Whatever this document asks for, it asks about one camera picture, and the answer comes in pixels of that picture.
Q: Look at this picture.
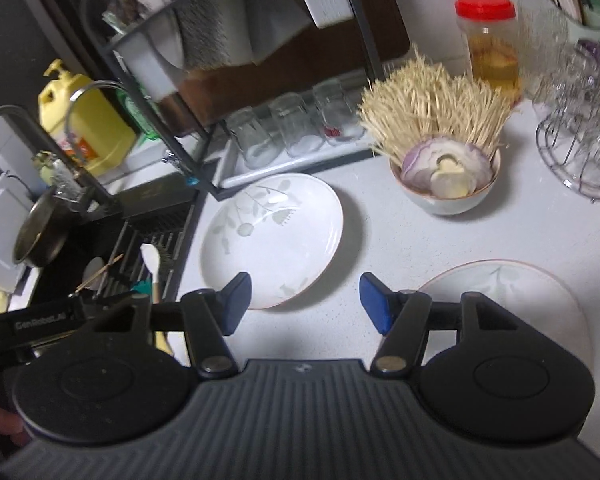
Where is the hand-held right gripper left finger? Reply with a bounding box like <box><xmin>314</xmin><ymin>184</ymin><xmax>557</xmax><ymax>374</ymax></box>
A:
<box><xmin>82</xmin><ymin>272</ymin><xmax>252</xmax><ymax>378</ymax></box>

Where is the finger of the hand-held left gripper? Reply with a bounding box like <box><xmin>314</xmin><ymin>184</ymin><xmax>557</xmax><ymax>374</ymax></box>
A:
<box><xmin>70</xmin><ymin>291</ymin><xmax>150</xmax><ymax>313</ymax></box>

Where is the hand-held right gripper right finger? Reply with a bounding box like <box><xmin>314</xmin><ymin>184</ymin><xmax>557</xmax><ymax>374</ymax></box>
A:
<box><xmin>359</xmin><ymin>272</ymin><xmax>523</xmax><ymax>378</ymax></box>

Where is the white floral deep plate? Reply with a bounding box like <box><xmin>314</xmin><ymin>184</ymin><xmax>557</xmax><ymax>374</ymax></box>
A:
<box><xmin>200</xmin><ymin>172</ymin><xmax>344</xmax><ymax>311</ymax></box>

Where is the white leaf-print plate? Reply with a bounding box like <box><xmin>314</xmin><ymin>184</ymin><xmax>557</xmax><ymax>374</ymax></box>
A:
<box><xmin>416</xmin><ymin>259</ymin><xmax>595</xmax><ymax>366</ymax></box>

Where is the person's left hand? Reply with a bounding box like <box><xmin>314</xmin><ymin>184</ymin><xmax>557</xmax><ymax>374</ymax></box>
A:
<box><xmin>0</xmin><ymin>399</ymin><xmax>30</xmax><ymax>449</ymax></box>

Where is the wooden chopsticks pair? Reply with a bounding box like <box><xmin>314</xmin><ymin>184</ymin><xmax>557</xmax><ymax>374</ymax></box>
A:
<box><xmin>74</xmin><ymin>254</ymin><xmax>125</xmax><ymax>293</ymax></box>

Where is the white spatula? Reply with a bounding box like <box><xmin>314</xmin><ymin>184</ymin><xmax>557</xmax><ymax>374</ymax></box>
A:
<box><xmin>139</xmin><ymin>242</ymin><xmax>176</xmax><ymax>357</ymax></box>

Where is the black sink drain rack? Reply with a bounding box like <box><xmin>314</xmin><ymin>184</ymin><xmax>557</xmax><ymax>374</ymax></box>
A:
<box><xmin>97</xmin><ymin>202</ymin><xmax>197</xmax><ymax>307</ymax></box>

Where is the small metal pot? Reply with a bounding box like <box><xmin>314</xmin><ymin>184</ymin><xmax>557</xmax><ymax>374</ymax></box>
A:
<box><xmin>11</xmin><ymin>186</ymin><xmax>76</xmax><ymax>268</ymax></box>

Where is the white plastic board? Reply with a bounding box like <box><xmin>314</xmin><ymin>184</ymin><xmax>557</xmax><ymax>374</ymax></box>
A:
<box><xmin>0</xmin><ymin>170</ymin><xmax>37</xmax><ymax>297</ymax></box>

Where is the white bowl with brown rim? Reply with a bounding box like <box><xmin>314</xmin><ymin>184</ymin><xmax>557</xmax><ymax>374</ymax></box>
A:
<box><xmin>389</xmin><ymin>147</ymin><xmax>502</xmax><ymax>217</ymax></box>

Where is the chrome valve with blue tip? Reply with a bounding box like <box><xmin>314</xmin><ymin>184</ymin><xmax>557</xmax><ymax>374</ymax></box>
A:
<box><xmin>161</xmin><ymin>149</ymin><xmax>202</xmax><ymax>187</ymax></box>

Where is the halved red onion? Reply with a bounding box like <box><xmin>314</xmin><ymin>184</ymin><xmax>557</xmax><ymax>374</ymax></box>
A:
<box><xmin>401</xmin><ymin>138</ymin><xmax>494</xmax><ymax>199</ymax></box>

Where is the white drip tray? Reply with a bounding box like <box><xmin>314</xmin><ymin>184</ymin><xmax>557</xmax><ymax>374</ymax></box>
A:
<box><xmin>219</xmin><ymin>142</ymin><xmax>377</xmax><ymax>190</ymax></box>

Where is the clear drinking glass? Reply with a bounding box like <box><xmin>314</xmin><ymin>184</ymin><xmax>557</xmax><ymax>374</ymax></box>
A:
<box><xmin>311</xmin><ymin>79</ymin><xmax>367</xmax><ymax>145</ymax></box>
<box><xmin>269</xmin><ymin>91</ymin><xmax>327</xmax><ymax>159</ymax></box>
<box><xmin>226</xmin><ymin>106</ymin><xmax>282</xmax><ymax>169</ymax></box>

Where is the yellow detergent bottle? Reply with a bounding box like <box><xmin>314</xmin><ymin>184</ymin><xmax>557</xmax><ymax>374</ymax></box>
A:
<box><xmin>36</xmin><ymin>58</ymin><xmax>139</xmax><ymax>178</ymax></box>

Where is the dark gooseneck faucet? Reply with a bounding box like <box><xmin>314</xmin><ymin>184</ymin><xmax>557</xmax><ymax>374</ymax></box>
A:
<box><xmin>0</xmin><ymin>105</ymin><xmax>122</xmax><ymax>218</ymax></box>

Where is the enoki mushroom bunch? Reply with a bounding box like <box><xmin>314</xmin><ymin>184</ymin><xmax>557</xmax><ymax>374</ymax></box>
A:
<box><xmin>356</xmin><ymin>44</ymin><xmax>525</xmax><ymax>171</ymax></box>

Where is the brown cutting board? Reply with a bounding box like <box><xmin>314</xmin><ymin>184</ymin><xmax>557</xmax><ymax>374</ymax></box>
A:
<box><xmin>155</xmin><ymin>7</ymin><xmax>412</xmax><ymax>137</ymax></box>

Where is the clear crinkled plastic wrap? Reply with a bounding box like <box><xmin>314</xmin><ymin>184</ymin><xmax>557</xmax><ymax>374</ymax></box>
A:
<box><xmin>522</xmin><ymin>7</ymin><xmax>600</xmax><ymax>203</ymax></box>

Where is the black dish rack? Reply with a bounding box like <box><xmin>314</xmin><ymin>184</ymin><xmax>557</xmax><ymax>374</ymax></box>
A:
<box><xmin>79</xmin><ymin>0</ymin><xmax>412</xmax><ymax>198</ymax></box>

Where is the red-lidded plastic jar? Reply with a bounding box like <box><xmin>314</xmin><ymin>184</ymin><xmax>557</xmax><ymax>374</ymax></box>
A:
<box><xmin>454</xmin><ymin>0</ymin><xmax>525</xmax><ymax>107</ymax></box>

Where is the grey white dish cloth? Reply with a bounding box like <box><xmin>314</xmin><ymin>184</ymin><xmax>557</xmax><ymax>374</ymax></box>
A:
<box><xmin>152</xmin><ymin>0</ymin><xmax>313</xmax><ymax>72</ymax></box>

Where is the green utensil holder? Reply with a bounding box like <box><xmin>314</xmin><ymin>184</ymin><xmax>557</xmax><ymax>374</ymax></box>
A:
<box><xmin>562</xmin><ymin>0</ymin><xmax>600</xmax><ymax>47</ymax></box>

